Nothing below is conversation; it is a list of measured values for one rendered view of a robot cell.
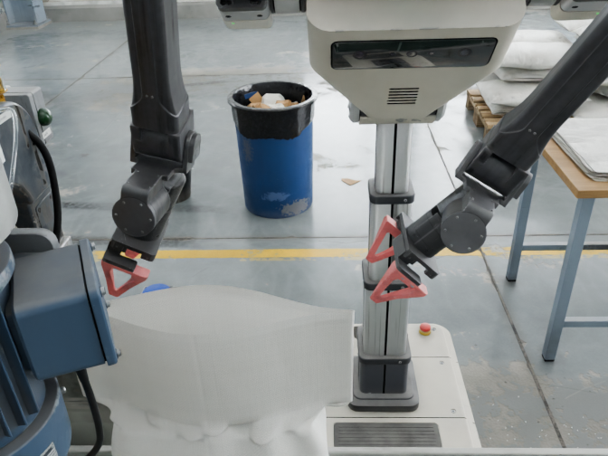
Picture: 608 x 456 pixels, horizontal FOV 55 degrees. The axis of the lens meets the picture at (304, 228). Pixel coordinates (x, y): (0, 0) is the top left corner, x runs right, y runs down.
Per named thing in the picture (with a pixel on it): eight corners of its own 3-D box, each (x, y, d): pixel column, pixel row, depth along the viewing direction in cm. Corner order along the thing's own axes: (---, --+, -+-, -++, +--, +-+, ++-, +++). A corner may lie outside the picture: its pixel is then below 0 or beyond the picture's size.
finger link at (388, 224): (355, 268, 88) (401, 231, 85) (353, 241, 94) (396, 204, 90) (385, 291, 91) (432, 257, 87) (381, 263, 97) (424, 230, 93)
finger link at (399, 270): (357, 298, 83) (407, 261, 79) (355, 267, 89) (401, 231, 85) (390, 322, 85) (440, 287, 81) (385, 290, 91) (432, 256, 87)
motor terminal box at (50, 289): (114, 322, 64) (91, 233, 59) (129, 384, 56) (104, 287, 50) (34, 344, 61) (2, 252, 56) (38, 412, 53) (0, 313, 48)
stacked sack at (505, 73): (533, 61, 447) (536, 42, 440) (564, 86, 390) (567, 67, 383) (477, 61, 449) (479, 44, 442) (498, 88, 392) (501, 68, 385)
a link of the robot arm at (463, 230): (532, 170, 80) (478, 137, 80) (541, 195, 69) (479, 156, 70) (479, 236, 85) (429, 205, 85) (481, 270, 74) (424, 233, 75)
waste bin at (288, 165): (320, 182, 363) (318, 79, 330) (319, 223, 318) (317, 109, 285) (243, 183, 365) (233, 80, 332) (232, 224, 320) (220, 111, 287)
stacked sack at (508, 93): (567, 90, 420) (571, 71, 414) (590, 109, 383) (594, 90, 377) (474, 91, 423) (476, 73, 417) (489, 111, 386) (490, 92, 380)
